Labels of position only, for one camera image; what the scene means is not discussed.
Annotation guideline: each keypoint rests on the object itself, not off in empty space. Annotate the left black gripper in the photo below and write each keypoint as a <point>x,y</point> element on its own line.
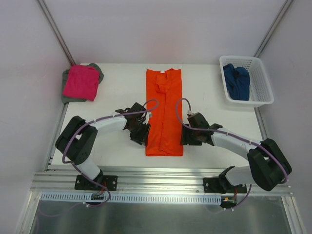
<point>142,132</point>

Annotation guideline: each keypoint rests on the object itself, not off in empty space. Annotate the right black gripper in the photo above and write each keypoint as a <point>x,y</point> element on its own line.
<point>188,137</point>

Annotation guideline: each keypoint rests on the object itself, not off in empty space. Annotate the orange t shirt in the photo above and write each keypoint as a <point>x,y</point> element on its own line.
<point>166,130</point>

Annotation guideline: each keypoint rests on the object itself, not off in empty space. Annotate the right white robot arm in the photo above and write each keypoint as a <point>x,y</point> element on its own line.
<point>267,167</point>

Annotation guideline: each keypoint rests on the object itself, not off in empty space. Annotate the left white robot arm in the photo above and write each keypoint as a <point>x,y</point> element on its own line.
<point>77,139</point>

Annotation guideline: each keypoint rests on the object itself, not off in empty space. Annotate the blue t shirt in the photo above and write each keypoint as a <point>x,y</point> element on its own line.
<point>237,81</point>

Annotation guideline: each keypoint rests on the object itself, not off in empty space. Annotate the pink folded t shirt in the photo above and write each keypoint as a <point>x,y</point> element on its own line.
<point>82,83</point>

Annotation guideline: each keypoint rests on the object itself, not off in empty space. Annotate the grey folded t shirt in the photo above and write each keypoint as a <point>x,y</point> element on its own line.
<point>65,99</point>

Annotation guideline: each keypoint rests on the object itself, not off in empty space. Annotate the white plastic basket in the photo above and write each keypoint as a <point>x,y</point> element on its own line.
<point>260,88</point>

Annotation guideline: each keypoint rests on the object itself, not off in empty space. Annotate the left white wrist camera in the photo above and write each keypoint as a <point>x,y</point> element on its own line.
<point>149,115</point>

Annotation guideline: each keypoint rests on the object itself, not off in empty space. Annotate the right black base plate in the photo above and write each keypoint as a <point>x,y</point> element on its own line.
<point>221,186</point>

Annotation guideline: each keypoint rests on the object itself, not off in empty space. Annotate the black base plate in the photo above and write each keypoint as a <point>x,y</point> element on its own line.
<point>221,186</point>
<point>109,181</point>

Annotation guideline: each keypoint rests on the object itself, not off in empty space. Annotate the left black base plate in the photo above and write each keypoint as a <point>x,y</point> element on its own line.
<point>109,181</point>

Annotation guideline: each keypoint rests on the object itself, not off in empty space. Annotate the aluminium mounting rail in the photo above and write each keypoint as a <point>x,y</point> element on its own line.
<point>130,179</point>

